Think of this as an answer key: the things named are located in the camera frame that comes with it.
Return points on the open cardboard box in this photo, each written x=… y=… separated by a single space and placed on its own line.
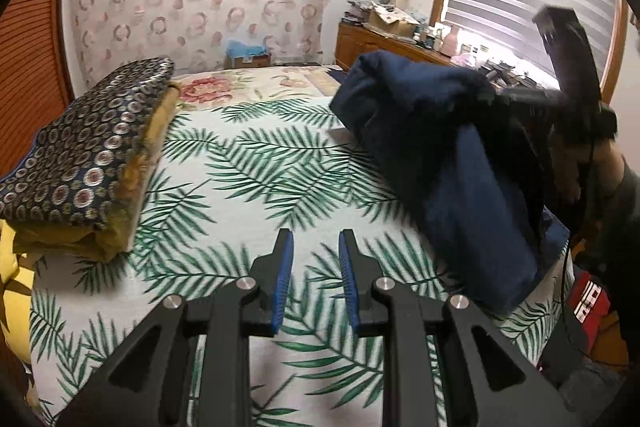
x=392 y=23

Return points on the wooden louvered wardrobe door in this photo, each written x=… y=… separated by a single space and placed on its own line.
x=35 y=57

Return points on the navy t-shirt with orange print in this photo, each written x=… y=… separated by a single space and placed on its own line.
x=440 y=157

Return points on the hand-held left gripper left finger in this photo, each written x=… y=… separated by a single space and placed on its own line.
x=282 y=287

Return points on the dark circle-patterned folded blanket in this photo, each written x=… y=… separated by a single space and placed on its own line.
x=85 y=147

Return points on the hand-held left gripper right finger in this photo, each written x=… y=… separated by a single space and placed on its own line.
x=350 y=287

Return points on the person's right forearm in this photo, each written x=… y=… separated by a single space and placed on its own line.
x=622 y=212

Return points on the red white-printed cloth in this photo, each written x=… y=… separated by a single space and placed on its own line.
x=590 y=297

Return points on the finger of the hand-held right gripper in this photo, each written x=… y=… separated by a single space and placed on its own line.
x=520 y=98

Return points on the floral quilt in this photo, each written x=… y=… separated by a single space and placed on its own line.
x=225 y=84

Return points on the palm-leaf printed bed sheet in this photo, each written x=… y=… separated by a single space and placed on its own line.
x=240 y=187

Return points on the pink bottle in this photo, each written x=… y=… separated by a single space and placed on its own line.
x=450 y=42

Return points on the mustard folded blanket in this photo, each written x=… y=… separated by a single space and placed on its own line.
x=150 y=142

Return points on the pink plastic bag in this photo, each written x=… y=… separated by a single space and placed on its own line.
x=466 y=59

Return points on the person's right hand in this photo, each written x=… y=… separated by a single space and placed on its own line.
x=600 y=172

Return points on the plain navy cloth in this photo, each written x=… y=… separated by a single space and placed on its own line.
x=340 y=77

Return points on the bright yellow cloth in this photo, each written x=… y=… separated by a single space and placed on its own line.
x=10 y=287

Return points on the wooden cabinet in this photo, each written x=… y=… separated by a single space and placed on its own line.
x=352 y=44

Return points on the cardboard box with blue cloth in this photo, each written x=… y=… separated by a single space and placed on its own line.
x=247 y=56

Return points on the stack of folded cloths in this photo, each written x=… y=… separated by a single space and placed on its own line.
x=357 y=12

